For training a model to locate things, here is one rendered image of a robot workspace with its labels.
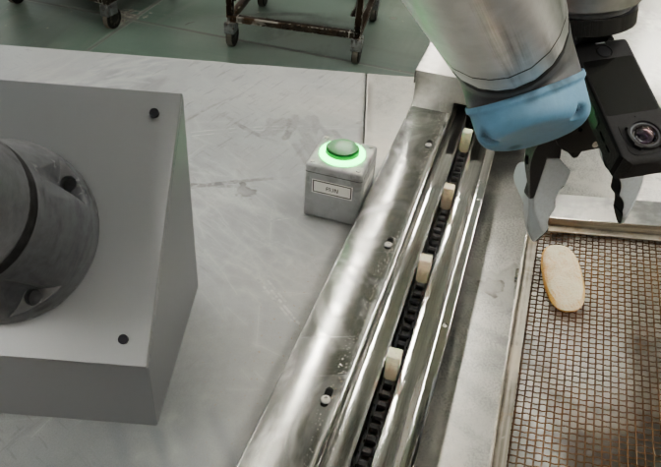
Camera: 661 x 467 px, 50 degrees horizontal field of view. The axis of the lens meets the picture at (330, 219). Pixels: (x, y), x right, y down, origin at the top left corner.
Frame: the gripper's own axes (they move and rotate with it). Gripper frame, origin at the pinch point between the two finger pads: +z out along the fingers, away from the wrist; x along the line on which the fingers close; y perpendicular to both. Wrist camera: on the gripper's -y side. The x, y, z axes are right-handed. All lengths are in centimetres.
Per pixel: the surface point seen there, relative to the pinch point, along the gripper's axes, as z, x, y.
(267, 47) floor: 72, 13, 258
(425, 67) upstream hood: 0.1, 2.3, 41.5
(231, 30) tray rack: 61, 27, 255
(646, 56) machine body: 16, -47, 65
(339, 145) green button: 0.4, 17.9, 24.8
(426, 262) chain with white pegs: 6.7, 12.8, 7.6
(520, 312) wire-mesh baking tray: 6.2, 6.8, -2.8
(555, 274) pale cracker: 5.5, 2.0, 0.4
